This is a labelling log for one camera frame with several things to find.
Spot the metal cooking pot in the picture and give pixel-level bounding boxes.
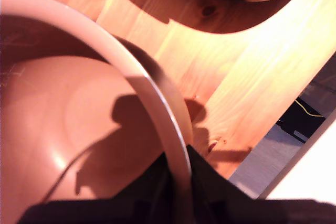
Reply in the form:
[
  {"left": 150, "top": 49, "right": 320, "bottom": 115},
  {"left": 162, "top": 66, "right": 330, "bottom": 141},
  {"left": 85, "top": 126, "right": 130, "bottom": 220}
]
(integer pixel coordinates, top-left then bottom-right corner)
[{"left": 0, "top": 0, "right": 194, "bottom": 224}]

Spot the white furniture board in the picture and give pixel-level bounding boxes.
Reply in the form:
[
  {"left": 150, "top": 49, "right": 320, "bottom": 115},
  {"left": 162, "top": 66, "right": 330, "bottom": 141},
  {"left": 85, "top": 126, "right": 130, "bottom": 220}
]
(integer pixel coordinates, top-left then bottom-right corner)
[{"left": 258, "top": 108, "right": 336, "bottom": 201}]

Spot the thin yellow cable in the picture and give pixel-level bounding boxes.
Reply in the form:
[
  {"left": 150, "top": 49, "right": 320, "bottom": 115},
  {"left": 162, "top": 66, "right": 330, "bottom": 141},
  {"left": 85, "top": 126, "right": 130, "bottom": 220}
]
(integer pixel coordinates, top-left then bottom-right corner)
[{"left": 295, "top": 97, "right": 326, "bottom": 118}]

